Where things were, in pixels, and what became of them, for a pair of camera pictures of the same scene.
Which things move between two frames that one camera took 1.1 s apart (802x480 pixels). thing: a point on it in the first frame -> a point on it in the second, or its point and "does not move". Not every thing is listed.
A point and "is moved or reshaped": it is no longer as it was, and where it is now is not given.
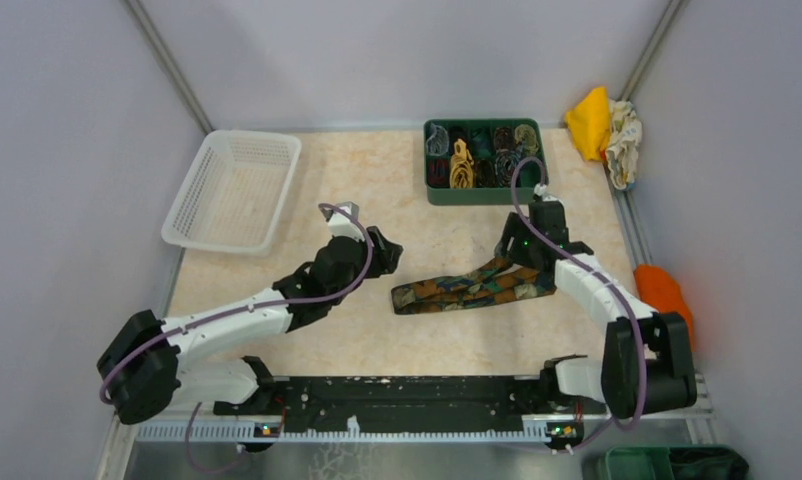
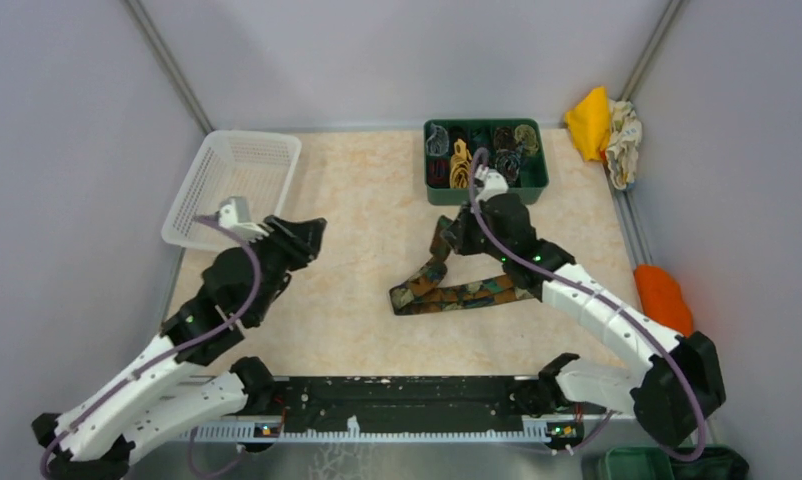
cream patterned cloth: [622, 154] does not move
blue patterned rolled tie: [505, 164] does not move
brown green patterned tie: [491, 284] is moved or reshaped
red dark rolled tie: [438, 172] does not move
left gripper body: [381, 261] -> [276, 271]
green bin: [673, 462] does not move
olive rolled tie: [525, 133] does not move
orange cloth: [658, 290] does not move
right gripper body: [522, 248] -> [471, 237]
